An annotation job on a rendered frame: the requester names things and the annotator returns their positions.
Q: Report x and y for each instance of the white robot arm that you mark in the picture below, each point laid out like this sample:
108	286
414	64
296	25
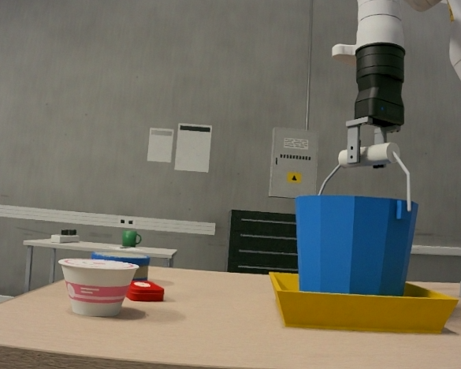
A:
393	8

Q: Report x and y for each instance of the blue bucket with white handle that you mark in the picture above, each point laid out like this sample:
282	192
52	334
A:
356	244

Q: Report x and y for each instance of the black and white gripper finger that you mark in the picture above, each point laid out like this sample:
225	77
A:
381	138
354	142

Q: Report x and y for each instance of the yellow shallow tray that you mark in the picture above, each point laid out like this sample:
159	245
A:
410	313

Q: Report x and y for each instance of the white and pink yogurt cup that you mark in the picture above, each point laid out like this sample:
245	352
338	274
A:
97	287

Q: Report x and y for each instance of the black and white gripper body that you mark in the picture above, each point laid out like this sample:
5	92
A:
379	60

